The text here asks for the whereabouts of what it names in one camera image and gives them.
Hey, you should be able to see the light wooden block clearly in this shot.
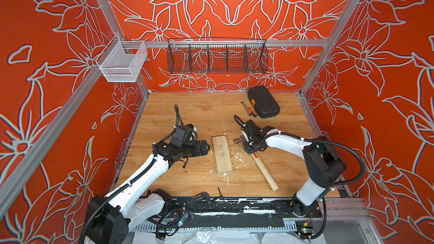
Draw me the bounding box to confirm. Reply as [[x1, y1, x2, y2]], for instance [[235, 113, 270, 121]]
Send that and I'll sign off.
[[212, 136, 233, 175]]

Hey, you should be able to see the wooden handle claw hammer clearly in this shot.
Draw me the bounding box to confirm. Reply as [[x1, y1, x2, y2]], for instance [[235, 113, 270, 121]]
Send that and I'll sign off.
[[250, 152, 279, 192]]

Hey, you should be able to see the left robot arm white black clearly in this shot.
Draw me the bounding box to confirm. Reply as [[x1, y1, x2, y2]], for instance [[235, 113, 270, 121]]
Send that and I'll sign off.
[[79, 105, 210, 244]]

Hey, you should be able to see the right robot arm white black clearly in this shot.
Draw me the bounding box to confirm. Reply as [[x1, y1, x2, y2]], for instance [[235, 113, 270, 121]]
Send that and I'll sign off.
[[234, 115, 366, 217]]

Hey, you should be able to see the orange black screwdriver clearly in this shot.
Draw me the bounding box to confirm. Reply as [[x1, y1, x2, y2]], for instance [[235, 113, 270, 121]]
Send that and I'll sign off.
[[248, 106, 257, 117]]

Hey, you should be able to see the silver ratchet wrench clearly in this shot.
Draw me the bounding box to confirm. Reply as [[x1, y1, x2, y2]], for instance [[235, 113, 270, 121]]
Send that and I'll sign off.
[[241, 102, 253, 117]]

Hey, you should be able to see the black plastic tool case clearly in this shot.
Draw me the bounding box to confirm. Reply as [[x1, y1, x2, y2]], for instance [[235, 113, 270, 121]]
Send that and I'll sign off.
[[247, 85, 280, 119]]

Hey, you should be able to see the white mesh basket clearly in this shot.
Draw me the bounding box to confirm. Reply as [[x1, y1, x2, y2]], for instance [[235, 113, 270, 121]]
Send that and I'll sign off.
[[96, 35, 148, 82]]

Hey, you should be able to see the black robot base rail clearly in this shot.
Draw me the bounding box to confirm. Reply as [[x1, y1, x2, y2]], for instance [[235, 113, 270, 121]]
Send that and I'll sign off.
[[141, 191, 323, 219]]

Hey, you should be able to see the black wire basket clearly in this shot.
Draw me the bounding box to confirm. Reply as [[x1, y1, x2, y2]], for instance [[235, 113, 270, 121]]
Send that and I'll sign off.
[[167, 37, 269, 75]]

